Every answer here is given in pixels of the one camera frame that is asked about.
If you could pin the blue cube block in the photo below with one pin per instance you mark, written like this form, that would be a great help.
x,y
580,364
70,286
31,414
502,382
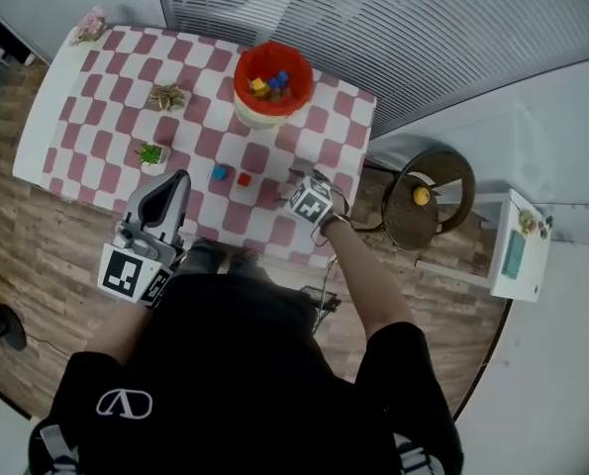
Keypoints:
x,y
219,173

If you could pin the yellow fruit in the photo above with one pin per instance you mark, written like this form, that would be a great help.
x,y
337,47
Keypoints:
x,y
421,196

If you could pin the dark wicker chair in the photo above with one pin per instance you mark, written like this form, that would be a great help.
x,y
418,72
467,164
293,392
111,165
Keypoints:
x,y
413,225

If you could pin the small flower decoration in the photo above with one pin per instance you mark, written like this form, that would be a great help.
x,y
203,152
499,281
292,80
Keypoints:
x,y
527,221

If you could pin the white side table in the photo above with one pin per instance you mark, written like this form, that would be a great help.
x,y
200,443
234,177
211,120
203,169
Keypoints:
x,y
531,275

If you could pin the teal book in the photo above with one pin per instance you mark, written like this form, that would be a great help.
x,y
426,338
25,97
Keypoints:
x,y
514,255

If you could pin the white window blinds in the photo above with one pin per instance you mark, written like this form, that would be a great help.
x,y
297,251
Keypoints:
x,y
398,32

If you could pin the red cube block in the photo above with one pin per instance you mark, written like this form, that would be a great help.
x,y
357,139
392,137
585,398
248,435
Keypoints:
x,y
244,180

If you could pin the person's left forearm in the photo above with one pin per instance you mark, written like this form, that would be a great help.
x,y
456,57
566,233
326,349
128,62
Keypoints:
x,y
121,329

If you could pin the person's black shirt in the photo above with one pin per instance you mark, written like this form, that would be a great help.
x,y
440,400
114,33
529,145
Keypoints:
x,y
249,374

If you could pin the green potted plant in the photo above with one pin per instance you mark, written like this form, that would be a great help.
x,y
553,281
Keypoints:
x,y
151,155

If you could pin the pink checkered tablecloth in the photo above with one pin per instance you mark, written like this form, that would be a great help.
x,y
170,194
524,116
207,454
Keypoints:
x,y
200,131

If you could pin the black fan stand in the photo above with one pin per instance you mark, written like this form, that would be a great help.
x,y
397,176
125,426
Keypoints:
x,y
12,329

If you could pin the black metal frame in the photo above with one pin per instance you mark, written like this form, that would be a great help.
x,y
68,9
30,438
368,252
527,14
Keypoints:
x,y
323,302

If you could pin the white shelf unit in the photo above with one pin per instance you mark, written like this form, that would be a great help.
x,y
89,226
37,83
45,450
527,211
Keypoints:
x,y
2,37

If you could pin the person's shoe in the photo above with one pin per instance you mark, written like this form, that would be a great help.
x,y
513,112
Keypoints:
x,y
202,257
244,263

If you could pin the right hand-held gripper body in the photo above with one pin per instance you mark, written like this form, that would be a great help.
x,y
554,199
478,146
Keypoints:
x,y
310,201

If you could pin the person's right forearm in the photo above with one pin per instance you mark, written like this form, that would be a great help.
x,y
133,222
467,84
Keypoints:
x,y
368,280

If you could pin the brown succulent potted plant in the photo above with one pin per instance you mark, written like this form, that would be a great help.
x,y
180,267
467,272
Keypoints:
x,y
166,98

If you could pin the person's left shoe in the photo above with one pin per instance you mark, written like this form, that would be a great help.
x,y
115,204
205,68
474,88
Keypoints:
x,y
202,257

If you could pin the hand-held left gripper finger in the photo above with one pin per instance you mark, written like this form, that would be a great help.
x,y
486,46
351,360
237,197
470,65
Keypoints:
x,y
181,206
136,206

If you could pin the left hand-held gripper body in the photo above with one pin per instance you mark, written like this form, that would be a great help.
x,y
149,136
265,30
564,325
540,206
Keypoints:
x,y
121,275

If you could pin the red and cream bucket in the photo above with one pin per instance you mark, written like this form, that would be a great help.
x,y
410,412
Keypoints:
x,y
259,117

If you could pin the person's right shoe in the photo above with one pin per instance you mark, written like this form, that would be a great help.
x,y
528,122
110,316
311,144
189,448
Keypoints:
x,y
244,263

